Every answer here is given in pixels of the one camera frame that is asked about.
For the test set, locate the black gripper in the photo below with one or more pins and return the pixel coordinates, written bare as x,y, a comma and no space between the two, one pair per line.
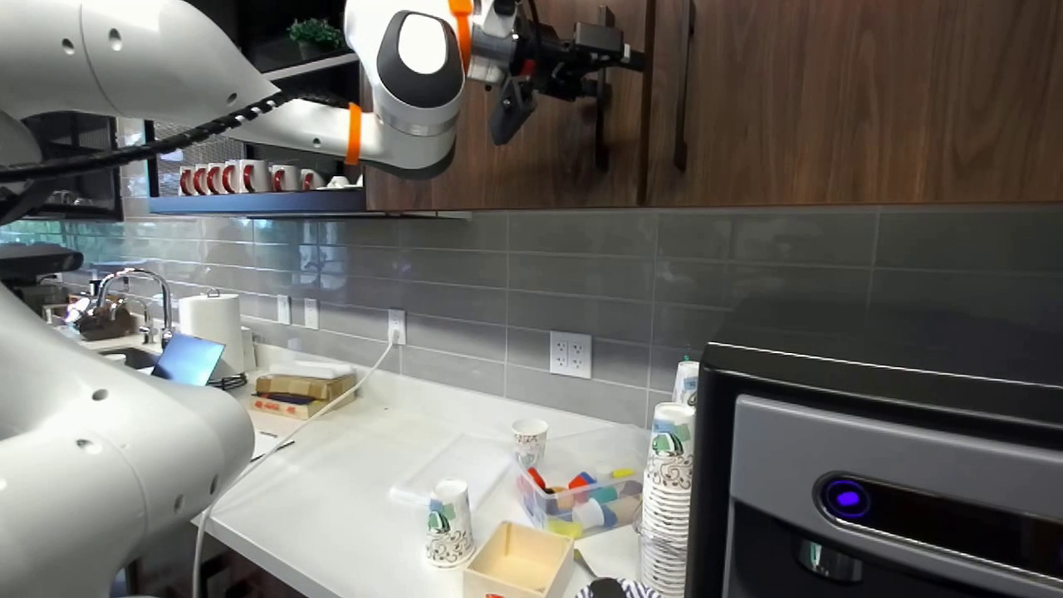
545,66

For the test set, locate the tall paper cup stack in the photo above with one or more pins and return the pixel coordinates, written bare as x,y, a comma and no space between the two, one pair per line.
687,383

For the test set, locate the short paper cup stack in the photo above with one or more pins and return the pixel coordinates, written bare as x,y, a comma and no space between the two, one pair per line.
670,473

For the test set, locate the blue shelf with mugs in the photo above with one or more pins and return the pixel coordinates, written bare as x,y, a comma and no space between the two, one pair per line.
261,187

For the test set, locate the clear box of blocks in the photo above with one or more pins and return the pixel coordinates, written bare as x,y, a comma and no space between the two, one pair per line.
577,503

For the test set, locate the steel black coffee machine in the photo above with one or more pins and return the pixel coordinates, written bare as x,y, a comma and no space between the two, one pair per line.
821,477

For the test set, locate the brown flat box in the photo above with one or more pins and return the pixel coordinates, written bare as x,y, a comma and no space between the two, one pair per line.
300,396

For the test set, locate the paper cup near edge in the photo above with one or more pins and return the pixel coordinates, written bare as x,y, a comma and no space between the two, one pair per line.
450,538

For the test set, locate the paper towel roll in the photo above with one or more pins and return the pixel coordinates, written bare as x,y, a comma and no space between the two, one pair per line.
218,317

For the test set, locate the small wooden box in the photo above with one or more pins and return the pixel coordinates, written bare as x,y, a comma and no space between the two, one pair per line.
518,563

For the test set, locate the patterned bowl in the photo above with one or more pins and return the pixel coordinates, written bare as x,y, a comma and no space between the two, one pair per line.
616,590

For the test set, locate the black cabinet door handle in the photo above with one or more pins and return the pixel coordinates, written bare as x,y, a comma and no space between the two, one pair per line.
601,102

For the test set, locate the black right door handle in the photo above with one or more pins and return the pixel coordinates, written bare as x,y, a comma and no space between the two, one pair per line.
679,146

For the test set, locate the white wall outlet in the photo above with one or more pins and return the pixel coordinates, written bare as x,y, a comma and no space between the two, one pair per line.
570,355

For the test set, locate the paper cup near wall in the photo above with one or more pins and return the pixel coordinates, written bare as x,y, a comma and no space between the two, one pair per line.
528,441

